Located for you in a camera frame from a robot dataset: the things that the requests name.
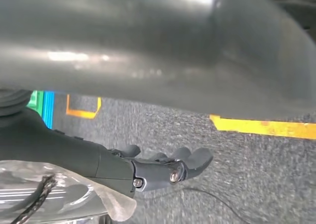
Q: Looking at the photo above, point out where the blue metal shelf rack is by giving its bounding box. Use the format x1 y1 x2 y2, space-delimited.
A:
41 90 56 130

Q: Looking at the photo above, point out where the green plastic crate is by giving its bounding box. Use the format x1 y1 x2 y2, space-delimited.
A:
26 90 45 117

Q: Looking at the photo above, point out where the clear plastic wrist cover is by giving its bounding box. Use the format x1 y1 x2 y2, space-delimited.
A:
0 159 137 224

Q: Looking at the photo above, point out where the yellow floor tape outline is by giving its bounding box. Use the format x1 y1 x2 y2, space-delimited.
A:
65 94 102 120

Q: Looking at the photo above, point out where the black braided cable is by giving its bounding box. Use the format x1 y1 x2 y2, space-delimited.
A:
10 174 58 224

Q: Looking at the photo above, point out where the thin black cable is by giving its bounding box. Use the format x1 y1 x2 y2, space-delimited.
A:
173 185 250 224

